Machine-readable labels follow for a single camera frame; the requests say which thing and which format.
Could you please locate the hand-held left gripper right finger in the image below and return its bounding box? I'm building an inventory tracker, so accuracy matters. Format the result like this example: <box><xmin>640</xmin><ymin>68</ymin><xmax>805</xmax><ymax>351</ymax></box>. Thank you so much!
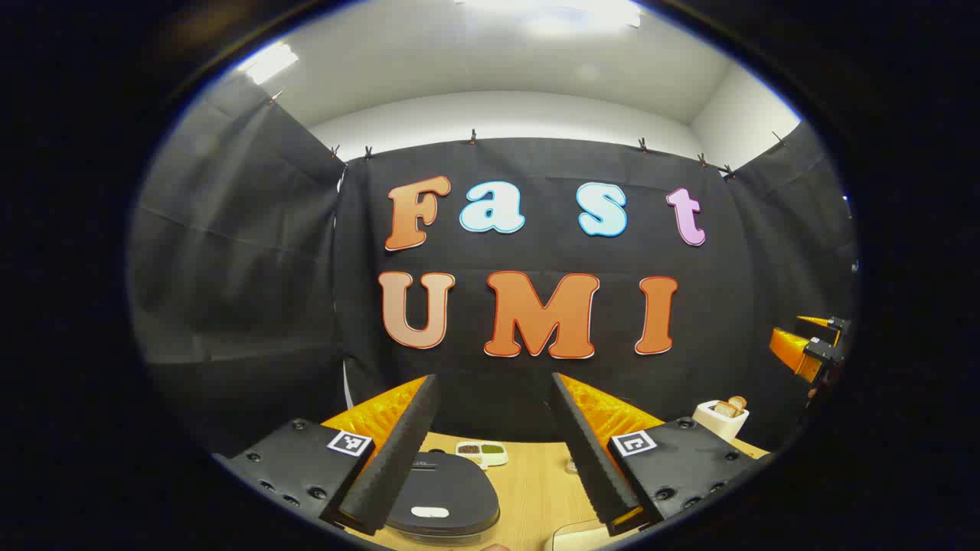
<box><xmin>547</xmin><ymin>372</ymin><xmax>766</xmax><ymax>536</ymax></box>

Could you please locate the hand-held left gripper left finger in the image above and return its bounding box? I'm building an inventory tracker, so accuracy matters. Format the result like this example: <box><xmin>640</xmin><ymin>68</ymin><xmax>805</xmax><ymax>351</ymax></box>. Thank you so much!
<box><xmin>218</xmin><ymin>373</ymin><xmax>443</xmax><ymax>536</ymax></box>

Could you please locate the dark grey rice cooker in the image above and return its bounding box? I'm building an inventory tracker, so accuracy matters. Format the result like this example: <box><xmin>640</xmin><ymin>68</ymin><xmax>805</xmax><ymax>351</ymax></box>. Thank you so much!
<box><xmin>385</xmin><ymin>452</ymin><xmax>501</xmax><ymax>546</ymax></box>

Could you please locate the white rice box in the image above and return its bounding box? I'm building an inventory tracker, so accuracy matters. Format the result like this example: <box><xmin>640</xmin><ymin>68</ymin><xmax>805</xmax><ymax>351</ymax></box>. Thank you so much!
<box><xmin>545</xmin><ymin>520</ymin><xmax>613</xmax><ymax>550</ymax></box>

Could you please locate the white divided grain dish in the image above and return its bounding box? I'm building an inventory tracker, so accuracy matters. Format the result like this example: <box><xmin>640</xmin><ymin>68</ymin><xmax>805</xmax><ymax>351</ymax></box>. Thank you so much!
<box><xmin>456</xmin><ymin>441</ymin><xmax>509</xmax><ymax>469</ymax></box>

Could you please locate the white toaster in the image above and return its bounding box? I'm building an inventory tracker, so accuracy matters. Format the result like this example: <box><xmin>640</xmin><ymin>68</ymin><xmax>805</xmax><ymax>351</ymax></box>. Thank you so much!
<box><xmin>693</xmin><ymin>399</ymin><xmax>750</xmax><ymax>442</ymax></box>

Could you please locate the black backdrop cloth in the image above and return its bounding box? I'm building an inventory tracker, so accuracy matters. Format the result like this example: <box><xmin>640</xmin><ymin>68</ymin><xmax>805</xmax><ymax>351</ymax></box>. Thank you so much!
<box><xmin>129</xmin><ymin>73</ymin><xmax>858</xmax><ymax>460</ymax></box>

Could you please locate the ceiling light panel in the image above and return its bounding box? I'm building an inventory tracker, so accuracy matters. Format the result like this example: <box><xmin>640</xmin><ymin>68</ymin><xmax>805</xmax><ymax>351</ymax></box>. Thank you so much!
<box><xmin>237</xmin><ymin>42</ymin><xmax>299</xmax><ymax>85</ymax></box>
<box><xmin>459</xmin><ymin>0</ymin><xmax>644</xmax><ymax>33</ymax></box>

